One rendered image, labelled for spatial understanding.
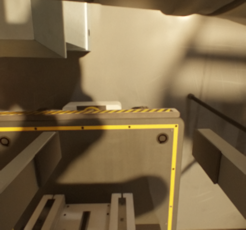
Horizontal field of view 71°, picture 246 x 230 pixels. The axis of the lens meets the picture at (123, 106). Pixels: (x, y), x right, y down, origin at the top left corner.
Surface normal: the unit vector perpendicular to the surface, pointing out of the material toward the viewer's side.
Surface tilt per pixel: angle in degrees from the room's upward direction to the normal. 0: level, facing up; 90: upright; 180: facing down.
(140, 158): 0
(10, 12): 0
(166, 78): 0
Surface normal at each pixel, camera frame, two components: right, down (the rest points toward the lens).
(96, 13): 0.00, 0.25
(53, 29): 0.93, 0.12
